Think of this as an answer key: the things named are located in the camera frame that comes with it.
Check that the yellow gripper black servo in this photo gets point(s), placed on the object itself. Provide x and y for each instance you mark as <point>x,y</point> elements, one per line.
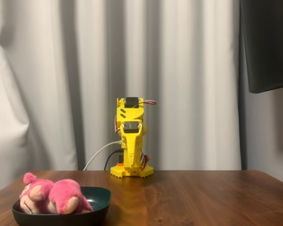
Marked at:
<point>131,141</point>

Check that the pink plush strawberry bear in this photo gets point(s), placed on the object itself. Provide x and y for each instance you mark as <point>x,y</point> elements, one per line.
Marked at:
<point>63,195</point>

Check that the yellow robot base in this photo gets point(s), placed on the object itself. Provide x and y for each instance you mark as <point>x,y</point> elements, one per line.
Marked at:
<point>143,173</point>

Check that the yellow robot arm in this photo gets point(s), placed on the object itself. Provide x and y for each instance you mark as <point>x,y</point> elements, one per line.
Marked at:
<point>132,114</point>

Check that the black orange table clamp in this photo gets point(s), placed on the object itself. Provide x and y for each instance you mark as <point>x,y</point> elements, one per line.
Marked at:
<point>120,164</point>
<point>148,158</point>

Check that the dark teal square plate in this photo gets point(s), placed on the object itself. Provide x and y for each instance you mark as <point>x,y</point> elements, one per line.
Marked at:
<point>96,212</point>

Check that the light grey curtain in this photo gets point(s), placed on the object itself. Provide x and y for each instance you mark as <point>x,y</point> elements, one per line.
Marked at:
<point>49,70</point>

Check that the dark hanging fabric panel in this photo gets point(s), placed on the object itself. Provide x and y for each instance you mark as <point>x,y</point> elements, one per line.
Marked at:
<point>266,47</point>

